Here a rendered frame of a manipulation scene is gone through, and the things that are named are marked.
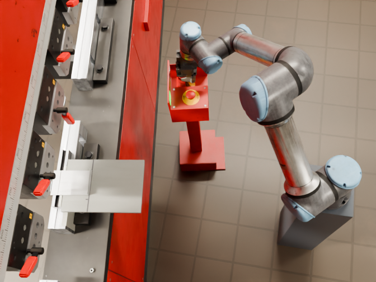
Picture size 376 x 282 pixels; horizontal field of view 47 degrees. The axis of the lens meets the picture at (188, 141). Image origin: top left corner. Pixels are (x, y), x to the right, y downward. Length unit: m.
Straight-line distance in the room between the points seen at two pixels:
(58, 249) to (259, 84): 0.88
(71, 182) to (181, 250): 1.04
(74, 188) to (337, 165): 0.86
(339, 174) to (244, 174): 1.08
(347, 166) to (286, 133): 0.29
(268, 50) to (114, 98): 0.66
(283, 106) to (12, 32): 0.72
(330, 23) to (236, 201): 1.33
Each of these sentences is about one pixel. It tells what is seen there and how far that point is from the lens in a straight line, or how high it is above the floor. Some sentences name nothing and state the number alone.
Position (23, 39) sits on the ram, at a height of 1.48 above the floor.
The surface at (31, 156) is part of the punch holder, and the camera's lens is 1.21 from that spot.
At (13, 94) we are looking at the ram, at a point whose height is 1.47.
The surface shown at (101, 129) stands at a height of 0.87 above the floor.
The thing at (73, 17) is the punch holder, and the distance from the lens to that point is 1.55.
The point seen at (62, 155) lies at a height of 1.00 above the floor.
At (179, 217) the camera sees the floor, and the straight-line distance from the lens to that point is 2.42.
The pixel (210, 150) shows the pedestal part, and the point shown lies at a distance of 2.40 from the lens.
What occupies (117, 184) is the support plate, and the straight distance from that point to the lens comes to 1.45.
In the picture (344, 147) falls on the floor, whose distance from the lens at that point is 2.63.
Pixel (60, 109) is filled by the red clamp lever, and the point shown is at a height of 1.25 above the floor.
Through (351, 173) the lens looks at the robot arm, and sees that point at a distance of 1.48.
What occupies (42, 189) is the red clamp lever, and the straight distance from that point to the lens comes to 1.18.
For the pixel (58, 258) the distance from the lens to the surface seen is 1.59.
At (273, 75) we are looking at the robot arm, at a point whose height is 1.32.
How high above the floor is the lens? 2.35
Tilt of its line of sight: 67 degrees down
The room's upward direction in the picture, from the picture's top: 10 degrees counter-clockwise
